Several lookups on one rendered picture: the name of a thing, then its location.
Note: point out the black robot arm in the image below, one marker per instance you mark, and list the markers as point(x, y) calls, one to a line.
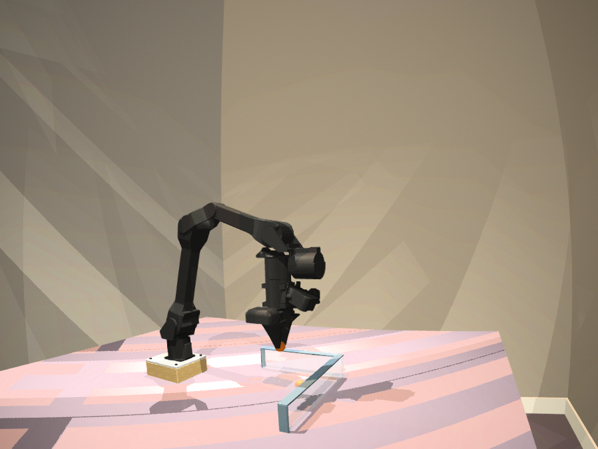
point(193, 232)

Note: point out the clear low corner walls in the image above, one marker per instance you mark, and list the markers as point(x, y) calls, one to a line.
point(304, 364)

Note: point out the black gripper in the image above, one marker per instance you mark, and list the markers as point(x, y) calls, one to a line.
point(275, 317)

